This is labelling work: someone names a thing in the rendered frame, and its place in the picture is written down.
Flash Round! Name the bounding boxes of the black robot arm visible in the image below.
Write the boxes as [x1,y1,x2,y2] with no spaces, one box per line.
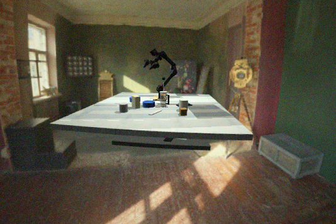
[150,49,177,99]

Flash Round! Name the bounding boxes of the grey cylinder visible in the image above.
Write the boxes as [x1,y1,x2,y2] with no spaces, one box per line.
[119,103,128,113]

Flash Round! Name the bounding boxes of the brown cube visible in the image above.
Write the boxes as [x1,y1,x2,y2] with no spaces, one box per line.
[179,108,187,116]

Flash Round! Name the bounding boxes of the french press with plunger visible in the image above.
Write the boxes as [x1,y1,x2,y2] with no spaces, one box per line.
[159,91,169,107]

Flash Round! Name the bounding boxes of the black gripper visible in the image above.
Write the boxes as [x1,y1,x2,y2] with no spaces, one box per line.
[143,57,159,69]

